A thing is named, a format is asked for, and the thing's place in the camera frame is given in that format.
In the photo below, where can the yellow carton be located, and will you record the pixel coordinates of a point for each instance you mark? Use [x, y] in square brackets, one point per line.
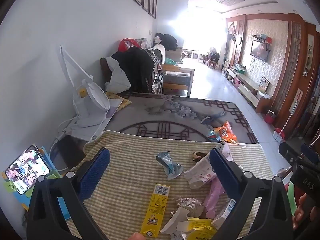
[200, 226]

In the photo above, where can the grey patterned blanket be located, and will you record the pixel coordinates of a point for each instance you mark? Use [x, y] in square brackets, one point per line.
[175, 115]

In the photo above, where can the white mop bucket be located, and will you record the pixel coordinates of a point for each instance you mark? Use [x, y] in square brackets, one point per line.
[278, 135]

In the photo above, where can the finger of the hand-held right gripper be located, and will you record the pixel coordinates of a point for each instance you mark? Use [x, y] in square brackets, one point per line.
[310, 152]
[288, 152]

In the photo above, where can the yellow book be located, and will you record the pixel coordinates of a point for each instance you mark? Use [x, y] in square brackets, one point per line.
[122, 102]

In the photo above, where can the white blue leaflet packet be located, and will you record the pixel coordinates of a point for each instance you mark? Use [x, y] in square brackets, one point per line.
[225, 212]

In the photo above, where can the yellow striped cloth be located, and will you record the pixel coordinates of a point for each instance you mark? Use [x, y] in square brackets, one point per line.
[125, 155]

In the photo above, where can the red green plastic basin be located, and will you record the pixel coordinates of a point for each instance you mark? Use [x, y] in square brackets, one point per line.
[291, 195]

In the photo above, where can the metal magazine rack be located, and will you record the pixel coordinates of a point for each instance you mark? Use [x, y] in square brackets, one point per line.
[157, 72]

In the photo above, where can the white desk fan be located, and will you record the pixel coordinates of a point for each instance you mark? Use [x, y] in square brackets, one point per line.
[92, 105]

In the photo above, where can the hanging scroll painting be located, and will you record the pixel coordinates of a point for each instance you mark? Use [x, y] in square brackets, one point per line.
[310, 52]

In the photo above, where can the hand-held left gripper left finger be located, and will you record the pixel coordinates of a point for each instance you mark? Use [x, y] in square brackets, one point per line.
[96, 172]

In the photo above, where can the orange snack bag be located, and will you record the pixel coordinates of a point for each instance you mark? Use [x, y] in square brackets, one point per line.
[227, 132]

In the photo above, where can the crumpled grey paper ball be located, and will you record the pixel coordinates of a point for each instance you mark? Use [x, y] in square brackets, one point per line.
[191, 206]

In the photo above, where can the white desk lamp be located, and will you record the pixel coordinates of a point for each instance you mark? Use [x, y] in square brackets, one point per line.
[72, 65]

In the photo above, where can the brown patterned small box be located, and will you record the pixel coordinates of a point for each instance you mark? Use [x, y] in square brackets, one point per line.
[198, 156]

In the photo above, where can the person's left hand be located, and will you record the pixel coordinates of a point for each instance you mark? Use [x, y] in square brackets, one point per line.
[137, 236]

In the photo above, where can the wooden dining set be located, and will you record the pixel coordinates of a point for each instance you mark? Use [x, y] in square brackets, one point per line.
[212, 58]

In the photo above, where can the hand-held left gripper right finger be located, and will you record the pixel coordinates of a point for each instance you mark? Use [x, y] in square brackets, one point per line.
[222, 175]

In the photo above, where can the blue grey wrapper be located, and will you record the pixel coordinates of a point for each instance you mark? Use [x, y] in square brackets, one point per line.
[170, 166]

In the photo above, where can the person's right hand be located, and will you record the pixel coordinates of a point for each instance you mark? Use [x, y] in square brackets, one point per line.
[301, 211]

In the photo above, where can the torn white carton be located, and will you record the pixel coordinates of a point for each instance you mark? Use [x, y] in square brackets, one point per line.
[178, 218]

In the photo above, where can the red trash bin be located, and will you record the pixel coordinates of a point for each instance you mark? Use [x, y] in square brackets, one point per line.
[270, 117]

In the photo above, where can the yellow long box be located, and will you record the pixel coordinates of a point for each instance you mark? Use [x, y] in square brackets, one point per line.
[156, 207]

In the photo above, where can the wooden coffee table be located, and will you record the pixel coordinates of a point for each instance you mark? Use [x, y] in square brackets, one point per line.
[177, 80]

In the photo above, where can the white tv cabinet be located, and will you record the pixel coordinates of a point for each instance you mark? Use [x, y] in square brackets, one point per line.
[247, 85]

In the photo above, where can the wall shelf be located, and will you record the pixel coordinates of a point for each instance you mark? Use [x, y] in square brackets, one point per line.
[262, 39]

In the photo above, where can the black clothes pile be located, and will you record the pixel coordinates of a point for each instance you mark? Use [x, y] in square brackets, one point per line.
[168, 41]

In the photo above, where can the black coat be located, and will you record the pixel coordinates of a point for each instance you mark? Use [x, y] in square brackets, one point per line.
[136, 67]

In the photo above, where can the blue phone stand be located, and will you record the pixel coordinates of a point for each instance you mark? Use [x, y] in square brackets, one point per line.
[48, 160]

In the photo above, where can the red bag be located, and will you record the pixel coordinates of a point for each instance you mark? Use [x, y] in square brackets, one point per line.
[125, 45]

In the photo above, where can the blue snack bag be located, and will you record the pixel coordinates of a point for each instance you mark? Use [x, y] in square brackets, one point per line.
[213, 133]

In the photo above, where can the wooden sofa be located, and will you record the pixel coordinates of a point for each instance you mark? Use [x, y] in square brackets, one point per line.
[172, 56]

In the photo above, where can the dark wooden chair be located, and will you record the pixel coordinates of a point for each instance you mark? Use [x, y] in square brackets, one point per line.
[105, 70]

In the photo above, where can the white cloth bag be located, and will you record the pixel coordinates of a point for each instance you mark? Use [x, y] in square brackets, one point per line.
[117, 78]

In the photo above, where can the television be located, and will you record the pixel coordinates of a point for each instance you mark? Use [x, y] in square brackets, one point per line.
[259, 51]

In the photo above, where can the pink white packet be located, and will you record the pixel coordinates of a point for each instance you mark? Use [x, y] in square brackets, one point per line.
[200, 172]

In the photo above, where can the smartphone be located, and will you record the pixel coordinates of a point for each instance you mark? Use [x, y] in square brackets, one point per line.
[27, 167]

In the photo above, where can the pink plastic wrapper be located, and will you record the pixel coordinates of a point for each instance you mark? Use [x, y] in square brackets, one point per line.
[215, 195]

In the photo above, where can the white paper booklets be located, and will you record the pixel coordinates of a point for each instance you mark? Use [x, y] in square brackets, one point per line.
[82, 132]

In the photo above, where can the small framed picture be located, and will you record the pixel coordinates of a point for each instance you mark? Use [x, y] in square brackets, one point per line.
[264, 84]

